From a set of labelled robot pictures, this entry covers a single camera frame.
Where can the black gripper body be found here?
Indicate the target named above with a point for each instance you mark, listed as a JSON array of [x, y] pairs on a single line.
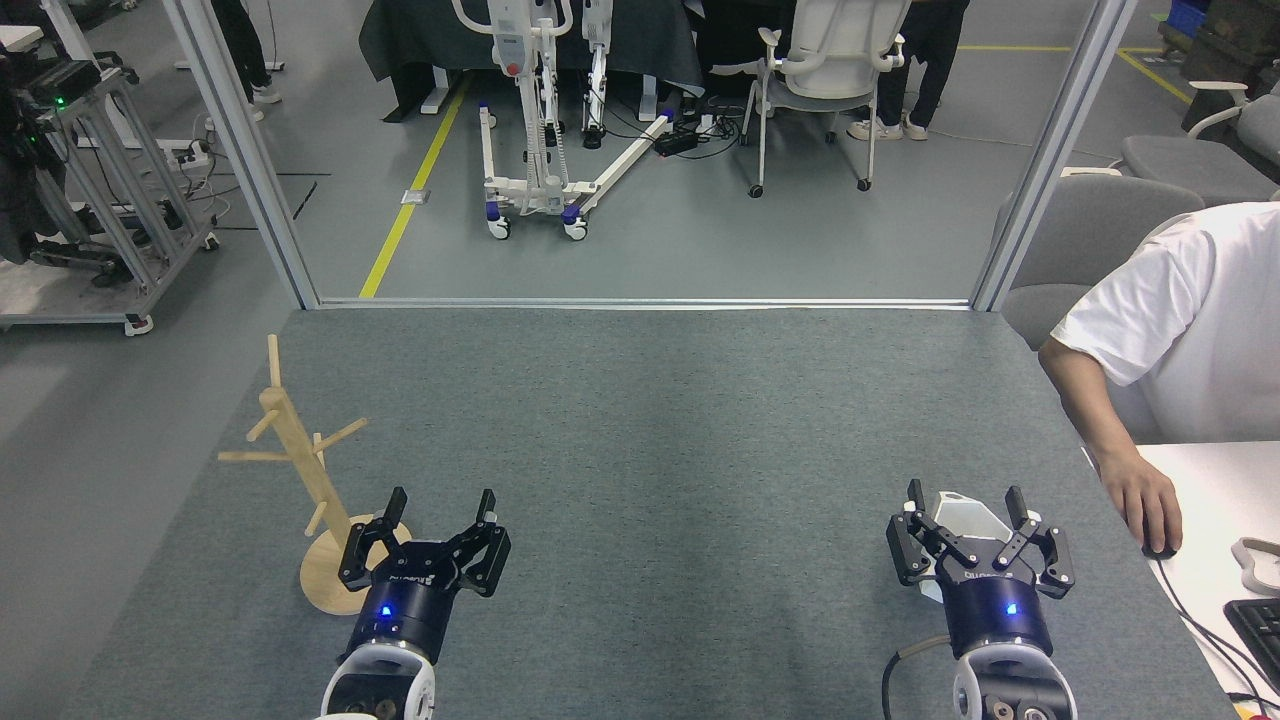
[[400, 610], [995, 610]]

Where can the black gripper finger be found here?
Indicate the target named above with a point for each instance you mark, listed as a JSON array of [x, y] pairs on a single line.
[[352, 565], [490, 560], [1055, 565], [905, 550]]

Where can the white faceted cup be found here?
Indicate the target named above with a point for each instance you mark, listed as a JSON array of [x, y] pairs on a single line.
[[965, 515]]

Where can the black computer mouse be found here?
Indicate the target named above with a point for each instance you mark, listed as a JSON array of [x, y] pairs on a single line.
[[1158, 551]]

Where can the person's right forearm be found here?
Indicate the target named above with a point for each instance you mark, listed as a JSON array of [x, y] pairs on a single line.
[[1085, 400]]

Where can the wooden cup rack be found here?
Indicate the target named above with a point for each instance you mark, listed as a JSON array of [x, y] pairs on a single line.
[[300, 450]]

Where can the person's right hand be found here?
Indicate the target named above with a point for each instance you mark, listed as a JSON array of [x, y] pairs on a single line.
[[1145, 505]]

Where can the white desk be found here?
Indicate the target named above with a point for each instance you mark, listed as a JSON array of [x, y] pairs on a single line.
[[1220, 490]]

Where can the white curved plastic object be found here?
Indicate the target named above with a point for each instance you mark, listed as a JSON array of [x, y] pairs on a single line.
[[1255, 565]]

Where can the black keyboard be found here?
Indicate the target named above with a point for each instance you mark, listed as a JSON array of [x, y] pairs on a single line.
[[1260, 640]]

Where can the grey office chair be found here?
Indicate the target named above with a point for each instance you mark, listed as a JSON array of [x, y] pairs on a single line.
[[1190, 160], [1090, 240]]

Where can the silver floor socket plate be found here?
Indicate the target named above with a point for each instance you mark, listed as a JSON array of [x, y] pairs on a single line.
[[415, 196]]

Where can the white stand on wheels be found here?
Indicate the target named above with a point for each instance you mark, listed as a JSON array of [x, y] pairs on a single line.
[[530, 190]]

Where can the white power strip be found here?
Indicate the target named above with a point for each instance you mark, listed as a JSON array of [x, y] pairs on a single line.
[[185, 155]]

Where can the black power strip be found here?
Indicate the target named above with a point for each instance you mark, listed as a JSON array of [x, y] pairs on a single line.
[[677, 142]]

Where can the white office chair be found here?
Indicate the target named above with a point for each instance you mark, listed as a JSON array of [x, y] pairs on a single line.
[[835, 50]]

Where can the black robot equipment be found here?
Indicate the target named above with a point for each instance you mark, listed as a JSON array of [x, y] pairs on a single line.
[[30, 150]]

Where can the black cloth covered table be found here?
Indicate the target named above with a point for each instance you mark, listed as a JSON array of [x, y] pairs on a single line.
[[640, 40], [730, 40]]

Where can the dark stacked crates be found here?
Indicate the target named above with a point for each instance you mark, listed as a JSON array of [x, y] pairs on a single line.
[[1240, 40]]

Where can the blue plastic bin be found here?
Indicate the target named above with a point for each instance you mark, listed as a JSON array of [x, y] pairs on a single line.
[[1188, 15]]

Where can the silver frame post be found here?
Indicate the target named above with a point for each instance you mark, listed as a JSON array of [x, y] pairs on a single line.
[[1050, 160], [250, 160]]

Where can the metal frame cart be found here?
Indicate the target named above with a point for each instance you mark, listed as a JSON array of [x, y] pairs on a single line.
[[130, 200]]

